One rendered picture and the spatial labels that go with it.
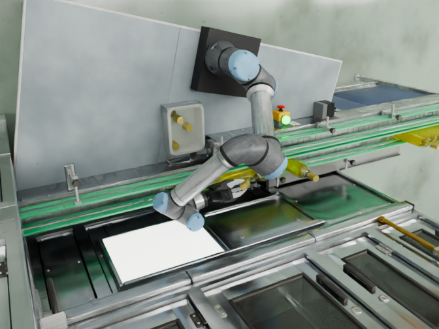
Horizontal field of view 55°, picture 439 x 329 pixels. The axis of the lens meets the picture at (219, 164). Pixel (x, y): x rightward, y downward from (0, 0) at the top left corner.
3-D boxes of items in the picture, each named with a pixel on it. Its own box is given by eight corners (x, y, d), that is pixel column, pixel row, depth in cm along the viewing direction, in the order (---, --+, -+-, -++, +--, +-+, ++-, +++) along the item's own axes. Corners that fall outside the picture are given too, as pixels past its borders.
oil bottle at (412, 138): (393, 138, 250) (434, 153, 227) (394, 128, 248) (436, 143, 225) (400, 136, 252) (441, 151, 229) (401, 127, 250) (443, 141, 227)
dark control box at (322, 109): (311, 115, 232) (322, 119, 225) (313, 101, 229) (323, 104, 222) (323, 113, 235) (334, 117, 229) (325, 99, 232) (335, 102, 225)
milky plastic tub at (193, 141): (164, 151, 197) (170, 156, 190) (160, 104, 189) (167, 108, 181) (197, 144, 204) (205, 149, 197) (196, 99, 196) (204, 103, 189)
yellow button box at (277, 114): (270, 123, 221) (278, 126, 215) (270, 109, 218) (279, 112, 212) (281, 121, 224) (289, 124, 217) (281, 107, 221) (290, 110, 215)
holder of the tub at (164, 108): (164, 160, 200) (170, 166, 193) (161, 104, 189) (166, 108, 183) (197, 154, 207) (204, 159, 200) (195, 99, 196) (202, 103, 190)
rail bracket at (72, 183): (65, 188, 178) (74, 210, 160) (58, 151, 172) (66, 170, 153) (76, 185, 180) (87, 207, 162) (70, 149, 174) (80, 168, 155)
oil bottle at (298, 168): (276, 164, 215) (301, 180, 198) (276, 154, 213) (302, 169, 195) (285, 162, 218) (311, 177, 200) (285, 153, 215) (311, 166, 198)
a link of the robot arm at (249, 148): (251, 135, 138) (151, 217, 155) (270, 151, 145) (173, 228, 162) (242, 115, 147) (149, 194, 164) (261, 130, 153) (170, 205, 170)
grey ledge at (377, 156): (259, 181, 226) (270, 188, 217) (259, 166, 223) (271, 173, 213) (386, 149, 266) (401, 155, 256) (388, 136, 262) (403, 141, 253)
